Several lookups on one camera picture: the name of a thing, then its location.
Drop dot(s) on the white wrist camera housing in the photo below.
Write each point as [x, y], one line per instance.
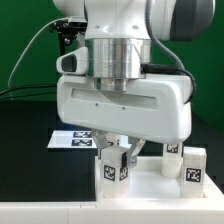
[74, 63]

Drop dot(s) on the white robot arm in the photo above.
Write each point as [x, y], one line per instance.
[110, 85]

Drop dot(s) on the white sheet with tags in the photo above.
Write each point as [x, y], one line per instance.
[71, 140]

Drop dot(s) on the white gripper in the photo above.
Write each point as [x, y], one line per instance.
[155, 108]

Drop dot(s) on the white square table top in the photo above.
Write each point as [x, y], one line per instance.
[147, 182]

